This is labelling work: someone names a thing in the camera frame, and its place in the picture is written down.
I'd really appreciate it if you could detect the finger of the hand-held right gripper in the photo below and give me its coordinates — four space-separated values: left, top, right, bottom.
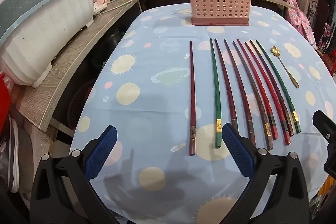
312 110 336 139

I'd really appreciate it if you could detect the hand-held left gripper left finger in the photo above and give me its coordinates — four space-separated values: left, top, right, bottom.
29 125 118 224

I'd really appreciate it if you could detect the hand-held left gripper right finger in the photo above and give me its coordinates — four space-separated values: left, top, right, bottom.
222 123 310 224

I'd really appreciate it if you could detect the dark red chopstick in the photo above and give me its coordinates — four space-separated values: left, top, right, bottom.
249 40 294 136
223 39 256 147
188 41 196 156
214 38 239 135

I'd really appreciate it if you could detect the green chopstick gold band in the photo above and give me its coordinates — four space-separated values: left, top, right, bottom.
209 38 223 149
255 40 301 134

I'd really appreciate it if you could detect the brown chopstick gold band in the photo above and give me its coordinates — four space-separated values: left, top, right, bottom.
232 41 273 150

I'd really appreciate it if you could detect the bright red chopstick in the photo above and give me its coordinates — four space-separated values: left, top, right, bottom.
244 42 291 146
236 38 279 140

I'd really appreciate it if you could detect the gold spoon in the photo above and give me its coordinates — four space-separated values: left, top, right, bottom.
270 46 300 88

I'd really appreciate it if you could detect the pink perforated utensil holder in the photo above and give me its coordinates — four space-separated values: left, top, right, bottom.
186 0 253 27

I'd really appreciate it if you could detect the red plastic basket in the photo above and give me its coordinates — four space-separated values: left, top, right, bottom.
67 80 97 130

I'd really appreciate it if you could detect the grey wooden shelf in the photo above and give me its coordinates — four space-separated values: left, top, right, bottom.
16 0 150 132

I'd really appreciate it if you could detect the pink floral cloth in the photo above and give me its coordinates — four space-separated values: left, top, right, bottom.
276 0 315 43

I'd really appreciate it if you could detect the white plastic bin blue lid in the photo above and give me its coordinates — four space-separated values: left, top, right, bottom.
0 0 95 88

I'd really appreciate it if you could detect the black metal chair frame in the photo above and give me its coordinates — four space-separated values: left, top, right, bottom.
307 0 331 43

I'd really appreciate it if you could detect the white power cable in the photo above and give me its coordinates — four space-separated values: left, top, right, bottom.
94 0 150 16

